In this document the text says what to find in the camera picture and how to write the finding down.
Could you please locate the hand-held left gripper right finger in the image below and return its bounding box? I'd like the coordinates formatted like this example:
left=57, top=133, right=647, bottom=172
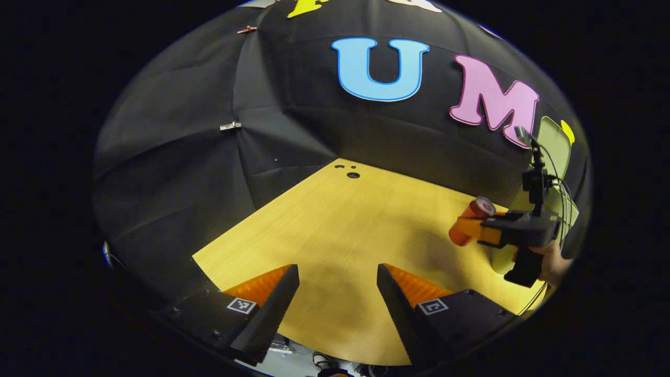
left=377, top=263, right=524, bottom=367

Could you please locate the pale green desktop garbage bin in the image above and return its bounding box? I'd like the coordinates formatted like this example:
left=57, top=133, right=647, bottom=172
left=489, top=116, right=580, bottom=275

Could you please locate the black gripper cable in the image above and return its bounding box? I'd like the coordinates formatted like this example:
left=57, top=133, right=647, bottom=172
left=516, top=144, right=574, bottom=317

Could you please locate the red pop can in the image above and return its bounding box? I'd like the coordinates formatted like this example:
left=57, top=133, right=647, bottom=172
left=461, top=196, right=497, bottom=220

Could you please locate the black backdrop cloth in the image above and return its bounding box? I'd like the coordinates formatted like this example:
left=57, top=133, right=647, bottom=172
left=93, top=0, right=592, bottom=315

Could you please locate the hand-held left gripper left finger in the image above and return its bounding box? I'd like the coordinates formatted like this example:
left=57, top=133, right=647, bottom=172
left=157, top=264, right=300, bottom=367

